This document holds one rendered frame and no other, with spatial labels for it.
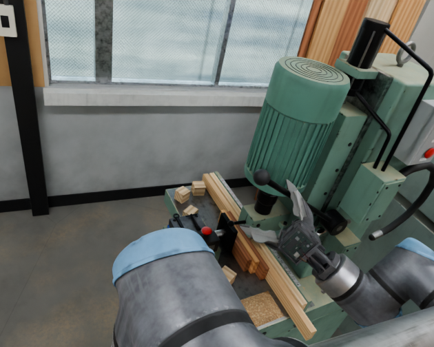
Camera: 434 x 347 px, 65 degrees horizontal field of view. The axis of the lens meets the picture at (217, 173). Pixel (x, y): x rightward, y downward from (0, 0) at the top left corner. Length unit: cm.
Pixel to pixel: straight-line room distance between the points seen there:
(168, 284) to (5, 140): 198
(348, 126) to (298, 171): 17
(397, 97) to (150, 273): 72
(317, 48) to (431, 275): 178
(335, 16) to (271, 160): 163
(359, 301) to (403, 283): 9
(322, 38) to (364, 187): 152
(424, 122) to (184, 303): 79
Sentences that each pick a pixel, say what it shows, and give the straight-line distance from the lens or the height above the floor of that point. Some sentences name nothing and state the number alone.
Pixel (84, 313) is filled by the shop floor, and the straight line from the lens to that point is 203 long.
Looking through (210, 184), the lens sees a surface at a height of 94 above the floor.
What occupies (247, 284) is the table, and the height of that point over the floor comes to 90.
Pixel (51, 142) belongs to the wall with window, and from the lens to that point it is 226.
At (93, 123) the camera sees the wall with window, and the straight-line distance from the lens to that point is 221.
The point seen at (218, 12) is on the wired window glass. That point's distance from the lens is 221.
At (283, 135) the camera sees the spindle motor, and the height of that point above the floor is 137.
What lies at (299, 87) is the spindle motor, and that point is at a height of 149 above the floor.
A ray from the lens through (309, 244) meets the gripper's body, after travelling 75.
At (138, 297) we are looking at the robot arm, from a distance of 36.
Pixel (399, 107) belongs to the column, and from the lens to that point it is 94.
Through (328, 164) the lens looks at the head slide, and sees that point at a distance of 96.
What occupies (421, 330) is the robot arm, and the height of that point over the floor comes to 134.
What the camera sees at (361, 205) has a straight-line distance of 99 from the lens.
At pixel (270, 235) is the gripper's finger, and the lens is 80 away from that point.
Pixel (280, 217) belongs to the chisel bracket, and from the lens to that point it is 106.
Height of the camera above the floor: 172
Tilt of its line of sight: 35 degrees down
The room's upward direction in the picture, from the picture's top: 14 degrees clockwise
